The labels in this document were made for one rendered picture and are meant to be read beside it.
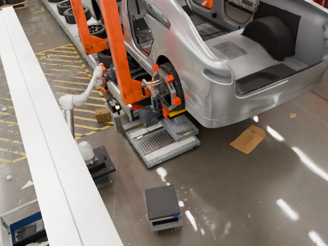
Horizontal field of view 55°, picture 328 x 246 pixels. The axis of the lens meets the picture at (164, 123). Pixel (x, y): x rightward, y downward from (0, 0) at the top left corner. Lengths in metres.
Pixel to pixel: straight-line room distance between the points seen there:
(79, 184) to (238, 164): 3.91
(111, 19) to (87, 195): 3.64
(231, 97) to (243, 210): 1.33
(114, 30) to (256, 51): 1.99
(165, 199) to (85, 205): 3.11
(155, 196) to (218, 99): 1.27
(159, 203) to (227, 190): 0.95
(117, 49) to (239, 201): 2.40
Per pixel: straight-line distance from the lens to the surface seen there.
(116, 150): 4.70
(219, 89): 3.29
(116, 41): 4.15
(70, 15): 8.56
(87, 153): 3.96
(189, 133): 4.54
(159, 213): 3.46
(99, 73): 4.27
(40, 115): 0.67
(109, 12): 4.01
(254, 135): 4.75
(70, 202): 0.48
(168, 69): 4.04
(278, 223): 3.86
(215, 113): 3.50
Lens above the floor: 3.17
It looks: 39 degrees down
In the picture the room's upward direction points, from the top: 7 degrees counter-clockwise
